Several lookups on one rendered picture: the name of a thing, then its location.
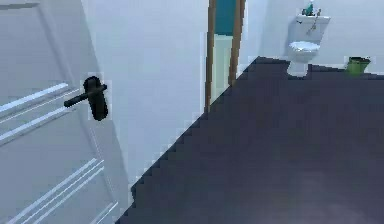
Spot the white toilet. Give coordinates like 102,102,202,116
286,14,332,78

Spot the grey toilet brush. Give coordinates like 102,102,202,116
306,9,322,36

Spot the teal bottle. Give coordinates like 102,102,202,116
301,1,316,17

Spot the white panelled room door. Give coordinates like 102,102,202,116
0,0,130,224

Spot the green waste bin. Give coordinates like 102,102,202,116
345,56,372,76

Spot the brown wooden door frame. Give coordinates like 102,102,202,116
203,0,247,114

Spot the black door lever handle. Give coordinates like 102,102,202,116
63,75,110,122

